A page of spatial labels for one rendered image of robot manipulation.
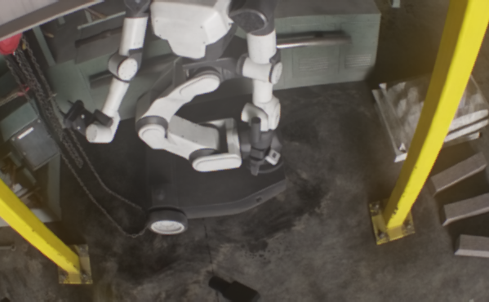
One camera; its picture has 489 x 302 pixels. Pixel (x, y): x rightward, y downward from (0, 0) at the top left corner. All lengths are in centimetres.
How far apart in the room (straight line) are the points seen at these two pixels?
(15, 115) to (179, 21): 96
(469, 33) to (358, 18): 126
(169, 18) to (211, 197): 105
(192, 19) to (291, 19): 94
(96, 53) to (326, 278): 156
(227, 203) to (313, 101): 77
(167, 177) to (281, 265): 65
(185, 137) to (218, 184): 30
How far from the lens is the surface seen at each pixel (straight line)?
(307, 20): 238
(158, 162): 241
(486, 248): 252
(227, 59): 173
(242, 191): 231
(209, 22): 147
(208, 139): 223
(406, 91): 259
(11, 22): 104
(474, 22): 124
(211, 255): 239
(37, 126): 212
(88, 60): 240
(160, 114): 198
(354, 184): 252
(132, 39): 166
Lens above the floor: 225
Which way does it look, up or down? 61 degrees down
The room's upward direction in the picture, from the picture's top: 7 degrees counter-clockwise
